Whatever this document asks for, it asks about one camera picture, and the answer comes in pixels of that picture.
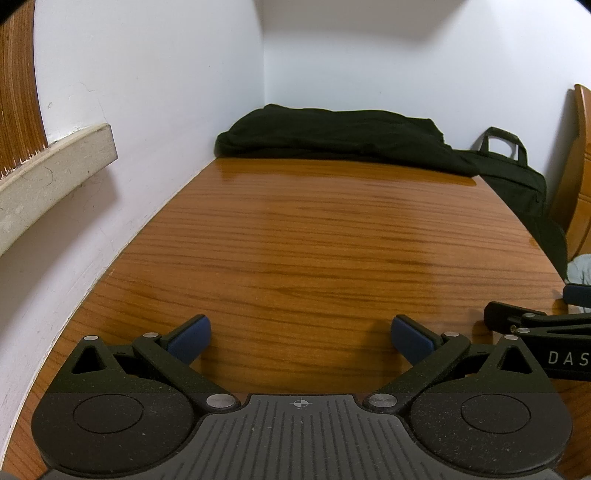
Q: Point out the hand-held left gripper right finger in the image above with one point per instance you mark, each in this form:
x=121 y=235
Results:
x=408 y=339

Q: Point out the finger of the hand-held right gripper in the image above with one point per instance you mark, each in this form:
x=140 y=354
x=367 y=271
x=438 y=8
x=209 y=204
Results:
x=508 y=316
x=579 y=295

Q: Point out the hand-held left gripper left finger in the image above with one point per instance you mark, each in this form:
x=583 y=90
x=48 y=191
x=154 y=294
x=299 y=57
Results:
x=191 y=337

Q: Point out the black garment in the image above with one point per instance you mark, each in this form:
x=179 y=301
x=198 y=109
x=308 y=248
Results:
x=341 y=134

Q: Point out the grey cloth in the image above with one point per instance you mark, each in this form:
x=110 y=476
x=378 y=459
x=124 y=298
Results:
x=579 y=270

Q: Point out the wooden chair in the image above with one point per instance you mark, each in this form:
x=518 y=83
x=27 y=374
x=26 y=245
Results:
x=577 y=175

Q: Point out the black laptop bag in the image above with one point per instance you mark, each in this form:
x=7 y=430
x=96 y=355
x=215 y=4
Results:
x=517 y=184

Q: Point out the white window sill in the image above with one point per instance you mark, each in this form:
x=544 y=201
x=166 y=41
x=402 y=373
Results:
x=51 y=175

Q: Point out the wooden window frame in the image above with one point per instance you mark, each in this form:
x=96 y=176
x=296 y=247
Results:
x=21 y=92

